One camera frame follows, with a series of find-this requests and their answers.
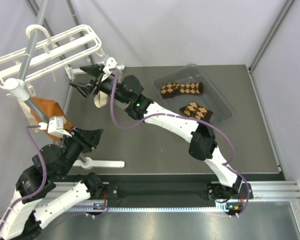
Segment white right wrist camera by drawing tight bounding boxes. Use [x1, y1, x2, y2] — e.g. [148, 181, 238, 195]
[97, 55, 125, 74]

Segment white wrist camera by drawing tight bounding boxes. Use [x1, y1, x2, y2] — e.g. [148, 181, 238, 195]
[97, 55, 125, 74]
[39, 116, 71, 139]

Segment brown orange argyle sock crumpled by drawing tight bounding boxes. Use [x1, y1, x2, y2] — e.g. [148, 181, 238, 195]
[179, 102, 213, 121]

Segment white plastic clip hanger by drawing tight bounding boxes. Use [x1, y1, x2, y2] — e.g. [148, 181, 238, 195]
[0, 24, 105, 89]

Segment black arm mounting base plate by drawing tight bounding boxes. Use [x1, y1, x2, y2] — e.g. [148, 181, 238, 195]
[104, 182, 248, 208]

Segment cream white ribbed sock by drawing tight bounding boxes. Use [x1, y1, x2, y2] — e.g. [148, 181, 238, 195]
[93, 91, 108, 108]

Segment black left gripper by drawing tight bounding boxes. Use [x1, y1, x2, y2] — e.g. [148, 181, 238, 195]
[58, 125, 105, 179]

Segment clear plastic bin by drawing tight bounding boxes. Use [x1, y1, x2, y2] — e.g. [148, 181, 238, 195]
[153, 64, 235, 126]

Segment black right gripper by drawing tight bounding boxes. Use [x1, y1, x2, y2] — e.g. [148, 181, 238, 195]
[70, 64, 130, 106]

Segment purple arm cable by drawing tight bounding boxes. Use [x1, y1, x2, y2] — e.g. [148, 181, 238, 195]
[0, 123, 110, 238]
[109, 68, 252, 218]

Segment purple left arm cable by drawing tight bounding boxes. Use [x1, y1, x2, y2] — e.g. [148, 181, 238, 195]
[0, 123, 110, 238]

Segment aluminium frame rail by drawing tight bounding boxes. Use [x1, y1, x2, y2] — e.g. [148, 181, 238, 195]
[39, 181, 300, 213]

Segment white stand base foot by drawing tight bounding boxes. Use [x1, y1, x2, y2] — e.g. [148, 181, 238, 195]
[73, 157, 125, 170]

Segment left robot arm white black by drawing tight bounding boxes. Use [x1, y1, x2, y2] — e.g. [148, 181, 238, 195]
[0, 127, 104, 240]

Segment white pole joint connector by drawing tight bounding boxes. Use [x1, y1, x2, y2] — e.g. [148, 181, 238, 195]
[4, 78, 30, 102]

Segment brown orange argyle sock flat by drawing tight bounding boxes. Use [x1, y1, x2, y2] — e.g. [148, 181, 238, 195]
[160, 81, 204, 99]

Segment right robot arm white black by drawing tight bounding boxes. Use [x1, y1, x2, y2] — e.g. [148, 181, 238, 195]
[70, 64, 246, 200]

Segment orange sock with cream cuff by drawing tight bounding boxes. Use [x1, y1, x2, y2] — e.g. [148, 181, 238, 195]
[18, 97, 74, 142]

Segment grey metal stand pole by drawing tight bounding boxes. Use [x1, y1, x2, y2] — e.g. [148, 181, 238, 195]
[18, 0, 91, 166]

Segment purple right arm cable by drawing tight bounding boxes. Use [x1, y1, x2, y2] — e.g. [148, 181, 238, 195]
[109, 68, 252, 218]

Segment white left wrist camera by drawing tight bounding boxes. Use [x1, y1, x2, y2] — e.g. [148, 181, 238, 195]
[39, 116, 71, 139]

